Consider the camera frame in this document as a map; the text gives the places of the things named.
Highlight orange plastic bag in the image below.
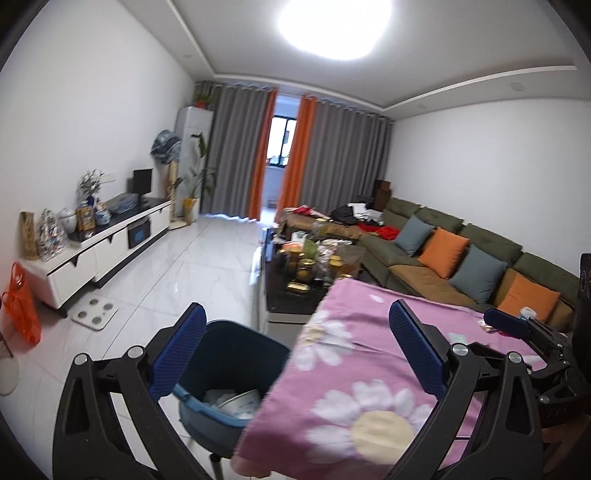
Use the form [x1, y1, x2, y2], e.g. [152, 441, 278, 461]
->
[2, 261, 42, 346]

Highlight red clothes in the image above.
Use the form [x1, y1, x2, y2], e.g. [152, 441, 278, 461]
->
[357, 223, 400, 241]

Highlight black top coffee table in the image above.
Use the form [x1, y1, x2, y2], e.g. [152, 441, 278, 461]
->
[251, 222, 371, 325]

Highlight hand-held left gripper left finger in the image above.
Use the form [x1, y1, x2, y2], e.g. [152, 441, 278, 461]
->
[52, 302, 208, 480]

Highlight black clothes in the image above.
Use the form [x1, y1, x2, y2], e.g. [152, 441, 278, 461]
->
[332, 201, 366, 225]

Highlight orange curtain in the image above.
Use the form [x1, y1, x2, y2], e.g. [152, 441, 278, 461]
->
[248, 89, 279, 222]
[276, 94, 318, 214]

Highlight blue-grey cushion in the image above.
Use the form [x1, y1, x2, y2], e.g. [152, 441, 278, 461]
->
[394, 215, 437, 257]
[448, 244, 508, 305]

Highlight white TV cabinet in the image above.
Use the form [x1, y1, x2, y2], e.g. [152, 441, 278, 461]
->
[22, 197, 173, 320]

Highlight window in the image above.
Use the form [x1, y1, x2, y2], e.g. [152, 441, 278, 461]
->
[267, 115, 298, 168]

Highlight pink flower blanket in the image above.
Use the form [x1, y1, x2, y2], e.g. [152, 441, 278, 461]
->
[231, 273, 574, 480]

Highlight blue plastic bin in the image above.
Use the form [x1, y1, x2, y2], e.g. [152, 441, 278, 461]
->
[173, 319, 293, 460]

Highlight white paper cup blue pattern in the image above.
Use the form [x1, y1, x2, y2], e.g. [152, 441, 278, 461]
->
[216, 390, 262, 422]

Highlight ceiling light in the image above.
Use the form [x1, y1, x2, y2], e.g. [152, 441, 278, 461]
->
[276, 0, 394, 62]

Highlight cluster of glass jars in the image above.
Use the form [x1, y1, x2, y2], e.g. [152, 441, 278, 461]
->
[276, 230, 366, 297]

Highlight fan with patterned cover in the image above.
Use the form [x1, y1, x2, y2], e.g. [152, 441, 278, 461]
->
[150, 128, 182, 205]

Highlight brown cabinet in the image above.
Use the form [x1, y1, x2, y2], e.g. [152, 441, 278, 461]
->
[372, 178, 393, 211]

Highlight black box blue panel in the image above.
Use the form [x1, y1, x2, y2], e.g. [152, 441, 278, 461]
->
[126, 219, 153, 248]

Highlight grey curtain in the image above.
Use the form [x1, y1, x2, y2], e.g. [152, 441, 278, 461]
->
[196, 80, 278, 221]
[300, 99, 396, 219]

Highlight clear plastic bag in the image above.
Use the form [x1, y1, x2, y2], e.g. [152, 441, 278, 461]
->
[106, 193, 140, 214]

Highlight clear wrapped gift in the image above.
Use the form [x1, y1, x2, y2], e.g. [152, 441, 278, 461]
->
[35, 208, 69, 260]

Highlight white standing air conditioner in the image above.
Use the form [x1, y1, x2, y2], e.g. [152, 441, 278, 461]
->
[174, 106, 214, 219]

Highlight black monitor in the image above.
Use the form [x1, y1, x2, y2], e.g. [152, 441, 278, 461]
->
[132, 168, 153, 199]

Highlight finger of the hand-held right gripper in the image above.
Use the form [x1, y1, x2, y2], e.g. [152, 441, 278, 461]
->
[525, 357, 576, 403]
[483, 308, 574, 359]

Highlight plant in blue-white vase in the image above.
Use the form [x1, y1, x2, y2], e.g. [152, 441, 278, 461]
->
[78, 169, 105, 209]

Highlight tall plant yellow vase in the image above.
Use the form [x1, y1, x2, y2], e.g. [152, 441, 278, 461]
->
[177, 131, 217, 225]

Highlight orange cushion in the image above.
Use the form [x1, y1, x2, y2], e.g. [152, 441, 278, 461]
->
[497, 272, 561, 325]
[417, 228, 470, 280]

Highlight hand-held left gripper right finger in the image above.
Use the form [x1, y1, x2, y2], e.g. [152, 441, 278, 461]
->
[389, 299, 546, 480]

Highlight white bathroom scale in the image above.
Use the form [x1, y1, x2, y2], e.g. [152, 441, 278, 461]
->
[71, 295, 120, 324]

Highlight green sofa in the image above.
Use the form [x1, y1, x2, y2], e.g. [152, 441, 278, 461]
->
[277, 197, 579, 334]

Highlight white clothes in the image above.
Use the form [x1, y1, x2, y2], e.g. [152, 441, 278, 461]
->
[353, 202, 385, 223]

